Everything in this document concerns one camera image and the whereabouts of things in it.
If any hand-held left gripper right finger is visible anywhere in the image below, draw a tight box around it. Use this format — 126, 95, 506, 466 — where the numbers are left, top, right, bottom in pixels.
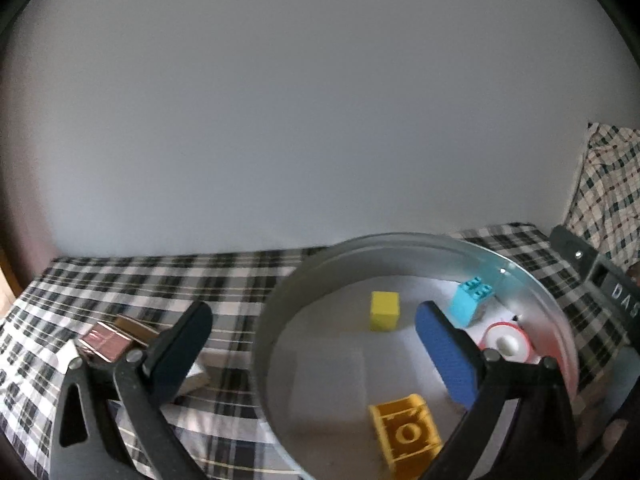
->
415, 301, 583, 480

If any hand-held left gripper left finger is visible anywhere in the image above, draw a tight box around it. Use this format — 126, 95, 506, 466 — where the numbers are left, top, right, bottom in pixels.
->
47, 301, 215, 480

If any white box with red label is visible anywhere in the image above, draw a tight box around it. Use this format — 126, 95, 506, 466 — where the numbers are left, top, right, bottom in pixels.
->
170, 360, 210, 397

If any brown comb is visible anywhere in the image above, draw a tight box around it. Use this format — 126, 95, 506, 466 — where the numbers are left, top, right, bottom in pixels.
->
114, 315, 173, 346

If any red and white tape roll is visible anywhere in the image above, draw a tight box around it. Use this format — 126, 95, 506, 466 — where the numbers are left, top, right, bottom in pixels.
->
477, 321, 538, 366

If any cyan bear building block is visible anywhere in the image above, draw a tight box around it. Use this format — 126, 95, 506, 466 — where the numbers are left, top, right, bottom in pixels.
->
448, 276, 496, 329

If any small yellow cube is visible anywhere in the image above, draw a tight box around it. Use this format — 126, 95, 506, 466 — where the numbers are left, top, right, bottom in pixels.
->
370, 291, 402, 332

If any brown box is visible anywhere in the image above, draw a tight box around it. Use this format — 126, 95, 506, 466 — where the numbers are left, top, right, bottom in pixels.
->
80, 321, 133, 363

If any large yellow building block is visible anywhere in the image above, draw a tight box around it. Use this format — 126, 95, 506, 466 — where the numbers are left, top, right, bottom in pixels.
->
368, 394, 443, 476

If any blue round tin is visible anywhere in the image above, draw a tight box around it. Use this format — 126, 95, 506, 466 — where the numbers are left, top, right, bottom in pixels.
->
250, 232, 581, 480

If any black and white plaid sheet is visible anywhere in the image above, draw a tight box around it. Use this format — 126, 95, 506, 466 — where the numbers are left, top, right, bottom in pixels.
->
0, 220, 640, 480

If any plaid pillow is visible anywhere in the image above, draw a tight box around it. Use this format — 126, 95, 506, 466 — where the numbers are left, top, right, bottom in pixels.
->
565, 122, 640, 271

